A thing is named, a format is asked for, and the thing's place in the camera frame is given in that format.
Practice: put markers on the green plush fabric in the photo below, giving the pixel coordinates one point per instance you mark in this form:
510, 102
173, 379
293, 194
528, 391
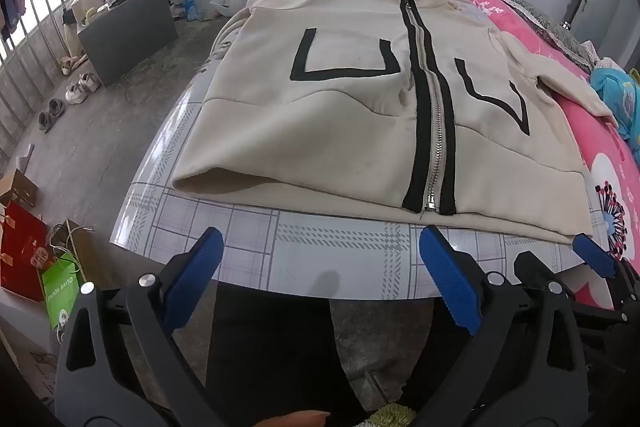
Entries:
395, 416

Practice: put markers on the beige zip jacket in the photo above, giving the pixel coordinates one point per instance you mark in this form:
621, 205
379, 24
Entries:
325, 132

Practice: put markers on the red gift bag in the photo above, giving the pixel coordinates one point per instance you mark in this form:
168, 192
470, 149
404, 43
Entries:
22, 247

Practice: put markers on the white sneaker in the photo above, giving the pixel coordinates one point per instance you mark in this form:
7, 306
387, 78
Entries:
75, 94
89, 82

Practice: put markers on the plaid vinyl tablecloth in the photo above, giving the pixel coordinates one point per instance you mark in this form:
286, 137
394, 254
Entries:
300, 247

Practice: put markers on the beige sandal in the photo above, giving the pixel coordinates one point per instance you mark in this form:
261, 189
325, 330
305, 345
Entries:
79, 62
67, 68

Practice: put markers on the brown paper bag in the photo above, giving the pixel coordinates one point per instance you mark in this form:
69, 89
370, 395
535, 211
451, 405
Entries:
87, 252

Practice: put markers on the brown cardboard box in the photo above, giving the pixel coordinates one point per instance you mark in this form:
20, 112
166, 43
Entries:
22, 189

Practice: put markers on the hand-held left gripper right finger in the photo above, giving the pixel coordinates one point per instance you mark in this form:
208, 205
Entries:
450, 277

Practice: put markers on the cream fabric bundle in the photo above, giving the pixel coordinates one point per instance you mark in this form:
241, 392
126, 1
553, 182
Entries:
90, 7

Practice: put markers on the blue packet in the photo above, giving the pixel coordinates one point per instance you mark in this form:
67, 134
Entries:
190, 8

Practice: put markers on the dark grey cabinet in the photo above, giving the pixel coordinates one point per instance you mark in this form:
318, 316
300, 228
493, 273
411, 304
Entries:
130, 37

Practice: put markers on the person's black trousers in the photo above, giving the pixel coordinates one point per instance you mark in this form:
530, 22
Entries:
270, 347

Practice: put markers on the pink floral blanket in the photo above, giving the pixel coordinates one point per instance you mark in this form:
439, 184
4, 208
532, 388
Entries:
610, 167

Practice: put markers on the teal clothing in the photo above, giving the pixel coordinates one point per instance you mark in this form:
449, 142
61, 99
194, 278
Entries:
617, 94

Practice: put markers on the grey fuzzy blanket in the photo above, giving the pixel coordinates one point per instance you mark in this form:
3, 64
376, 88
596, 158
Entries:
555, 29

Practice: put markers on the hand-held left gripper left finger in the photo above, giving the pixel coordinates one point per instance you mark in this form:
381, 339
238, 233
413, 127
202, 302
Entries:
195, 277

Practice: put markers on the person's left hand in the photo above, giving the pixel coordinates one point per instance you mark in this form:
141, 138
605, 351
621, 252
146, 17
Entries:
295, 419

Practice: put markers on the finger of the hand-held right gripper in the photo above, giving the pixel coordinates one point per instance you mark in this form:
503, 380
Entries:
530, 268
595, 254

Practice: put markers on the green paper bag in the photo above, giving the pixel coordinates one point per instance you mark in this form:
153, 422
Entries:
60, 292

